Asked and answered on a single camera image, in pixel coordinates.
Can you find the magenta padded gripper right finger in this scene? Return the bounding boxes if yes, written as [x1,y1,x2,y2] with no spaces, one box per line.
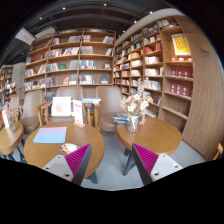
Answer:
[132,144,182,185]

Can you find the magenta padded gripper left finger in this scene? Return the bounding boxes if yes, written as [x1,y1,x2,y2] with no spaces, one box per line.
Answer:
[43,144,92,185]

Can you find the white orange patterned mouse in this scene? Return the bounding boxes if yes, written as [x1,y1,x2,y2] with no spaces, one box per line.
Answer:
[60,143,78,154]

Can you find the light blue mouse pad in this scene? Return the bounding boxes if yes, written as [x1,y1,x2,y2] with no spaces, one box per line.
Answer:
[33,127,67,144]

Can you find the round wooden table right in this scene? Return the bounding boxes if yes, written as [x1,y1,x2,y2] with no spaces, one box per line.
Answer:
[117,117,181,154]

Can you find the round wooden table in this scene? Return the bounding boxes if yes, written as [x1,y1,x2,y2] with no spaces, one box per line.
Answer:
[24,121,104,178]
[117,117,181,154]
[0,122,24,155]

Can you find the round wooden table centre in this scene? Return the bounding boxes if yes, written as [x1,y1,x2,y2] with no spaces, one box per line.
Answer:
[24,121,104,178]

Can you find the stack of books on chair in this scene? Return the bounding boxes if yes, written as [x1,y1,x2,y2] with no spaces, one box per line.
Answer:
[113,112,128,124]

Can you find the white framed picture card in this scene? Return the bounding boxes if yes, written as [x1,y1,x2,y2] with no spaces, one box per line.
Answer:
[52,97,71,116]

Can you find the white sign on wooden stand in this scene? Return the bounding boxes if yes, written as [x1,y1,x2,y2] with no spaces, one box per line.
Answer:
[73,100,84,127]

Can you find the glass vase with dried flowers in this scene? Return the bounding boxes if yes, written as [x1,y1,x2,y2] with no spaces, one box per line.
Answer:
[120,78,153,133]

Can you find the round wooden table left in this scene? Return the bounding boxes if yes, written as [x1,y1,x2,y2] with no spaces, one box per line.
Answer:
[0,122,24,155]

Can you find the stack of books on armrest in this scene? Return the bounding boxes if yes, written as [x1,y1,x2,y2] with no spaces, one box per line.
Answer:
[82,97,101,104]

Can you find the beige armchair middle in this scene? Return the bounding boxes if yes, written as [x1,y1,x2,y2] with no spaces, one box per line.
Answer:
[50,86,83,122]

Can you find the beige armchair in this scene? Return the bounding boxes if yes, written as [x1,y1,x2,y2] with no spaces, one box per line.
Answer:
[50,86,83,122]
[96,86,122,131]
[20,90,43,134]

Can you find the beige armchair left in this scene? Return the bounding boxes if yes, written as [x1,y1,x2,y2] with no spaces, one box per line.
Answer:
[20,90,43,134]

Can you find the beige armchair right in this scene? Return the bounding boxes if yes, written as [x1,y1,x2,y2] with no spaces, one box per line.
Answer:
[96,86,122,131]

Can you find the card stand on left table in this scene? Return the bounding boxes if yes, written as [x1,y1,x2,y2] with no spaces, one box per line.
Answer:
[2,104,16,133]

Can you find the right wooden bookshelf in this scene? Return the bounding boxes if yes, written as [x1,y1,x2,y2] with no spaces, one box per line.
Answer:
[114,12,224,160]

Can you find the wooden bookshelf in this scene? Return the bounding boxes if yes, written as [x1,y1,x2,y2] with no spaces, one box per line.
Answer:
[24,28,116,94]
[114,12,224,160]

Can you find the back wooden bookshelf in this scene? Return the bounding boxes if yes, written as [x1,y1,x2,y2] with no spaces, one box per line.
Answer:
[24,28,116,94]

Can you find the yellow framed picture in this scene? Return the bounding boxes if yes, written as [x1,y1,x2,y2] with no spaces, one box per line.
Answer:
[172,34,190,56]

